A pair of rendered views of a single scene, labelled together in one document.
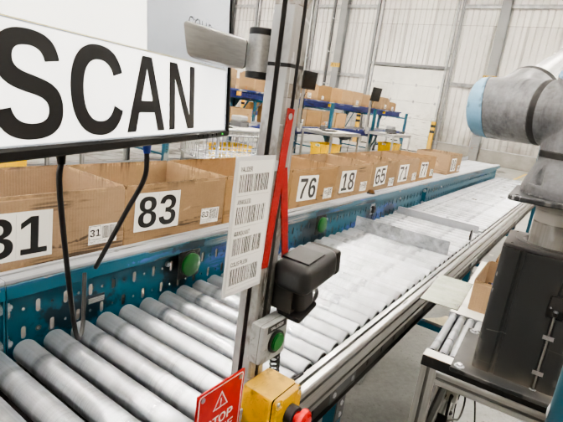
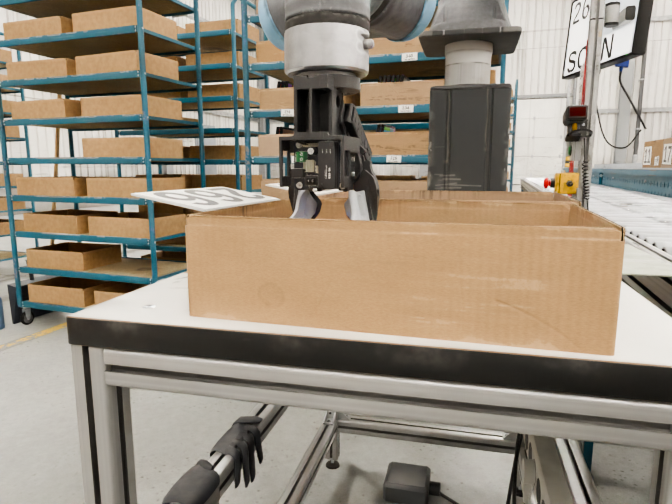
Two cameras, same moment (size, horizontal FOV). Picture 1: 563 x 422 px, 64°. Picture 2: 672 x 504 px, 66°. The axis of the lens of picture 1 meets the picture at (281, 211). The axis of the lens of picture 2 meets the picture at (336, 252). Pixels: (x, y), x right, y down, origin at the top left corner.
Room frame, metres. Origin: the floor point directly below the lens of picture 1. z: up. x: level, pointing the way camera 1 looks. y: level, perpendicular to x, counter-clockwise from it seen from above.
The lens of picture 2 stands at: (2.16, -1.28, 0.90)
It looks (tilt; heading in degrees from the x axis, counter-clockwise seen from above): 9 degrees down; 164
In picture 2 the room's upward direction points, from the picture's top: straight up
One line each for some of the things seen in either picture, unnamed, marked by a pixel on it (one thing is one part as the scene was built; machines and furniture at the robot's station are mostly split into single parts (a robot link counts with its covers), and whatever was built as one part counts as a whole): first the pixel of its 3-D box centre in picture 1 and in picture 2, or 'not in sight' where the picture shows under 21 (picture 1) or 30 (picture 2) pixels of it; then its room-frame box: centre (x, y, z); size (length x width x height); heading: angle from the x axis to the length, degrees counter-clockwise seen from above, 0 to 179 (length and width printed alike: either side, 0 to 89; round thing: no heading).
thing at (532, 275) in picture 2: not in sight; (403, 252); (1.63, -1.05, 0.80); 0.38 x 0.28 x 0.10; 57
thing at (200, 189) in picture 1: (148, 197); not in sight; (1.39, 0.42, 0.96); 0.39 x 0.29 x 0.17; 147
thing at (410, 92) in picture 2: not in sight; (413, 98); (0.01, -0.32, 1.19); 0.40 x 0.30 x 0.10; 57
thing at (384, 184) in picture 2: not in sight; (411, 190); (0.01, -0.32, 0.79); 0.40 x 0.30 x 0.10; 58
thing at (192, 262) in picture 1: (192, 265); not in sight; (1.26, 0.24, 0.81); 0.07 x 0.01 x 0.07; 147
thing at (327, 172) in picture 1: (287, 180); not in sight; (2.04, -0.01, 0.96); 0.39 x 0.29 x 0.17; 147
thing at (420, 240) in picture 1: (399, 237); not in sight; (2.06, -0.57, 0.76); 0.46 x 0.01 x 0.09; 57
